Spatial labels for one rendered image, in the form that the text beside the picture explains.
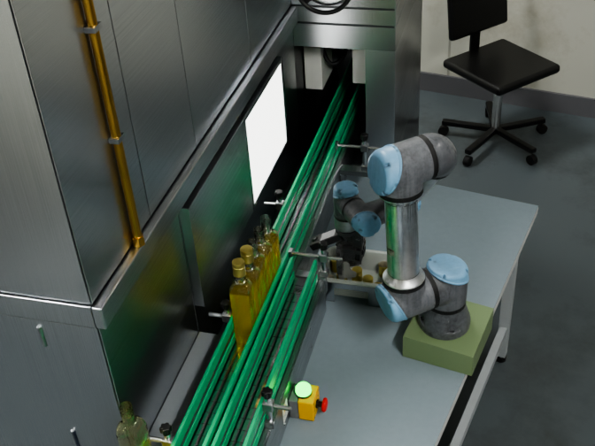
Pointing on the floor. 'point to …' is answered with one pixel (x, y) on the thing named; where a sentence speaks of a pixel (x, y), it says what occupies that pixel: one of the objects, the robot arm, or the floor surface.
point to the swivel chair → (492, 71)
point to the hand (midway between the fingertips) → (342, 275)
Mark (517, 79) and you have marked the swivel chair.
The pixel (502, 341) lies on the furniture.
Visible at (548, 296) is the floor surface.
